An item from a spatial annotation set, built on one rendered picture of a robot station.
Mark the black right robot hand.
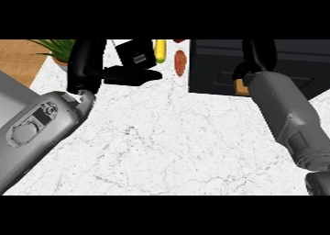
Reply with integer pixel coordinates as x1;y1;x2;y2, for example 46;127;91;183
232;39;279;87

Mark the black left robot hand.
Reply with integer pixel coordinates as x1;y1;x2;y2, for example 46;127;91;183
65;39;165;95

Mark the green potted plant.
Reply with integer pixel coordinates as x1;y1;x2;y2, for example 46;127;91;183
28;39;77;73

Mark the brown wooden block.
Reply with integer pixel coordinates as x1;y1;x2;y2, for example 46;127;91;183
234;79;252;96

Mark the yellow corn cob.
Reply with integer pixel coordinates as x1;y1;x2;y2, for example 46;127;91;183
153;39;168;64

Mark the reddish brown sweet potato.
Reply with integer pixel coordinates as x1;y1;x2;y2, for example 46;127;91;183
174;49;189;78

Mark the pale grey appliance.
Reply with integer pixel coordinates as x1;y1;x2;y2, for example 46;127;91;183
0;65;41;136

